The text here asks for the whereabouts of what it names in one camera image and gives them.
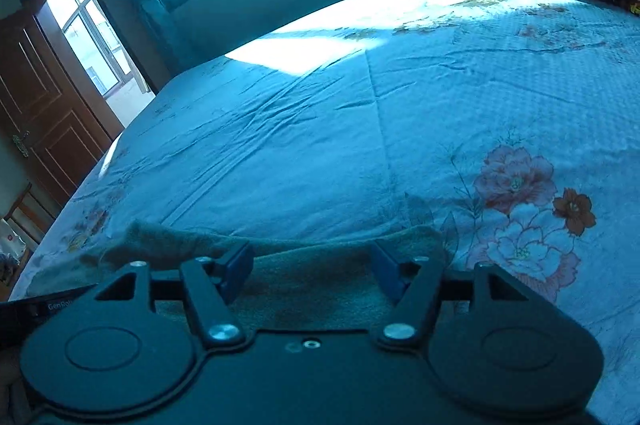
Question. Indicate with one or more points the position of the balcony window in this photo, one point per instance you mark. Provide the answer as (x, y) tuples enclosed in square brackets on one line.
[(85, 30)]

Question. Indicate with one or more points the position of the wooden chair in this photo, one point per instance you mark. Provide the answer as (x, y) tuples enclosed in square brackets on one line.
[(25, 210)]

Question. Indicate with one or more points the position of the brown wooden door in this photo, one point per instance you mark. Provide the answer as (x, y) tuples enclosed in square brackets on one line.
[(50, 115)]

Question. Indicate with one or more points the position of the bed with floral sheet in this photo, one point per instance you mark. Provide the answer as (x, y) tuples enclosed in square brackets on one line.
[(300, 130)]

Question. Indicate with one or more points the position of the grey-green pants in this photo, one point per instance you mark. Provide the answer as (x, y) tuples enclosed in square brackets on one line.
[(310, 275)]

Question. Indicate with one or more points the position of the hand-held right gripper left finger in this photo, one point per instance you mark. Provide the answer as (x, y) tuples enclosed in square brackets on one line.
[(237, 272)]

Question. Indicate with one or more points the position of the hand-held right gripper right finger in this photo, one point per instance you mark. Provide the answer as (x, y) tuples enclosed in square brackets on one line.
[(390, 272)]

